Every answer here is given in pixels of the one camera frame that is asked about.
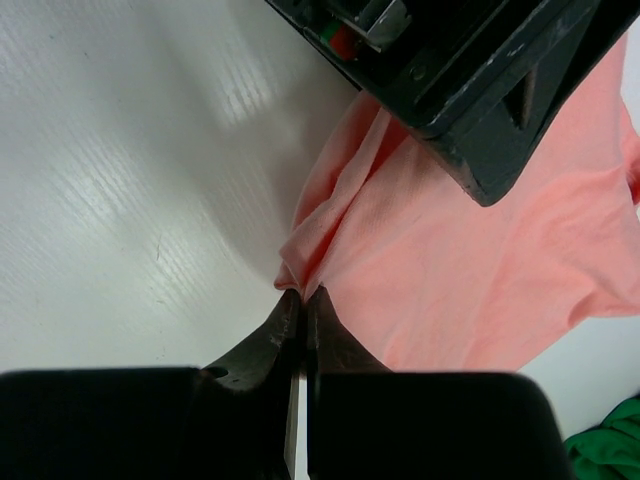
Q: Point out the green crumpled t-shirt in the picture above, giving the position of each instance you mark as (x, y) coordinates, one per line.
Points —
(610, 450)

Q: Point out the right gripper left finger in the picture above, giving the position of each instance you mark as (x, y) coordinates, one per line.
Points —
(233, 419)

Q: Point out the pink t-shirt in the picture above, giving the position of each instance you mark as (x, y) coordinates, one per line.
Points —
(426, 279)

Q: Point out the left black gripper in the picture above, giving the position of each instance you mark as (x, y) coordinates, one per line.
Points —
(477, 82)

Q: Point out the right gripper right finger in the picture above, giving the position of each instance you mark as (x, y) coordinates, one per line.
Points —
(368, 422)

